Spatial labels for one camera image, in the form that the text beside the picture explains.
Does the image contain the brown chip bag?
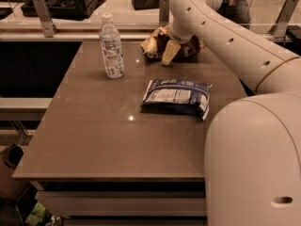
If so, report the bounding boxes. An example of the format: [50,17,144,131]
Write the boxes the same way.
[140,25,205,60]

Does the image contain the left metal railing bracket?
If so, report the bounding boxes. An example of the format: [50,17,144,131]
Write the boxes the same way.
[32,0,56,38]

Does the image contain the black open case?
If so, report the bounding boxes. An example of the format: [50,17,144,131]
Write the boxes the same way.
[20,0,106,21]

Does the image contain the brown table with drawers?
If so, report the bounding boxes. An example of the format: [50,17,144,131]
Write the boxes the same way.
[13,41,245,226]

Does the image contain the right metal railing bracket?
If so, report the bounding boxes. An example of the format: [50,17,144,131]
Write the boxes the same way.
[269,0,299,39]

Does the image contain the clear plastic water bottle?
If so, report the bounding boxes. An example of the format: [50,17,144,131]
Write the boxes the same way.
[100,13,124,78]

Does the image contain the person in jeans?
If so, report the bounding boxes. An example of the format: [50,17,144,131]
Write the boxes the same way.
[217,0,251,28]

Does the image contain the metal railing bracket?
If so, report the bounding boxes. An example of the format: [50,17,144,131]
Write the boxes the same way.
[32,0,56,38]
[269,0,299,39]
[159,0,169,25]

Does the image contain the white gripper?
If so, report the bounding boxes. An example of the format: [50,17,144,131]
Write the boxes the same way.
[162,25,192,66]

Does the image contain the green bag on floor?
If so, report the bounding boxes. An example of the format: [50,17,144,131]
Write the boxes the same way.
[25,202,64,226]

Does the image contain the blue chip bag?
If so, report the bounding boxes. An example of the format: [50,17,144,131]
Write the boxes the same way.
[141,79,211,121]

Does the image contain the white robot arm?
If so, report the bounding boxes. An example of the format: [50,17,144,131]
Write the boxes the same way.
[169,0,301,226]

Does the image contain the middle metal railing bracket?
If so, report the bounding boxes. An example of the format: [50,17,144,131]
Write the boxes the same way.
[159,0,169,25]

